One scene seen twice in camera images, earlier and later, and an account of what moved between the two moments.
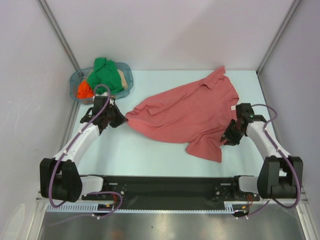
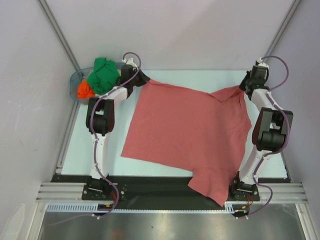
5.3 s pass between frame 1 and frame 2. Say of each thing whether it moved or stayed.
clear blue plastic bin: stayed
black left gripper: moved
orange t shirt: stayed
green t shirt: stayed
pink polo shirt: moved
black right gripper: moved
